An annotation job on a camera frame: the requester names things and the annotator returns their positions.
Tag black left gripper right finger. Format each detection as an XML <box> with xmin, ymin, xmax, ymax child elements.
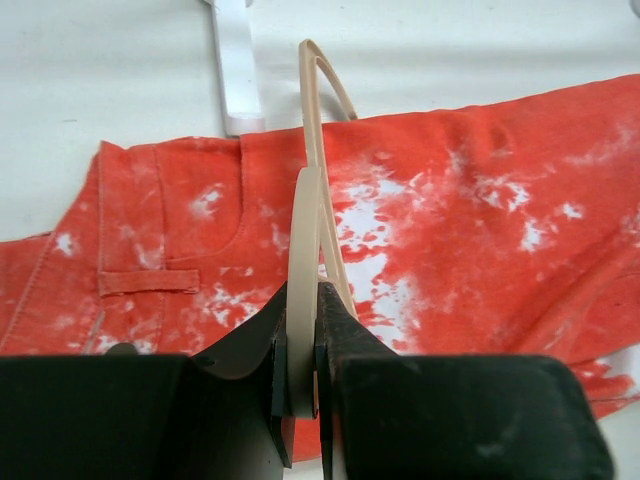
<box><xmin>315</xmin><ymin>282</ymin><xmax>615</xmax><ymax>479</ymax></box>

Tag wooden clothes hanger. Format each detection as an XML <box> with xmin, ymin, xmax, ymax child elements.
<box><xmin>285</xmin><ymin>39</ymin><xmax>357</xmax><ymax>418</ymax></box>

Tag white clothes rack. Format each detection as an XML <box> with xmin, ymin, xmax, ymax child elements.
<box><xmin>206</xmin><ymin>0</ymin><xmax>265</xmax><ymax>137</ymax></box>

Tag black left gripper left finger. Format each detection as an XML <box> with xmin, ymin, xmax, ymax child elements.
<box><xmin>1</xmin><ymin>290</ymin><xmax>295</xmax><ymax>479</ymax></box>

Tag orange white tie-dye trousers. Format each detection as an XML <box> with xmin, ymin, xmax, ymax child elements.
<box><xmin>1</xmin><ymin>75</ymin><xmax>639</xmax><ymax>416</ymax></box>

